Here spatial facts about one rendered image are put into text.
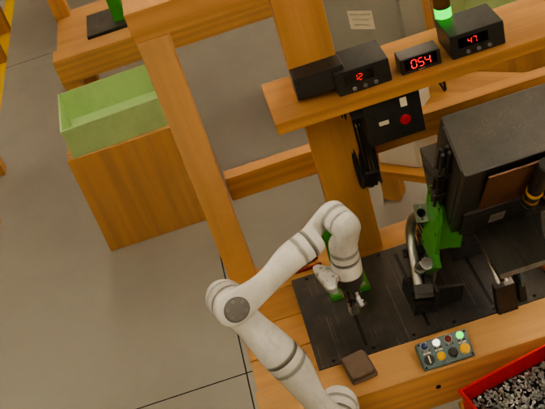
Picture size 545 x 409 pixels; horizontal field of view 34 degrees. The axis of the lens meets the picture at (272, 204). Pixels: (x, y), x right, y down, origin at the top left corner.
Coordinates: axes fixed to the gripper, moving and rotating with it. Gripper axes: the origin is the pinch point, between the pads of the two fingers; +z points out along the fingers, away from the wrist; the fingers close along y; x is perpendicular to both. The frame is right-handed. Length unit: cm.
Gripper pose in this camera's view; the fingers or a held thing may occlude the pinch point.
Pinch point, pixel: (353, 307)
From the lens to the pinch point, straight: 230.1
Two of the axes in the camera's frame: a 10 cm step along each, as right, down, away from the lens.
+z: 1.7, 7.2, 6.7
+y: -4.3, -5.6, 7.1
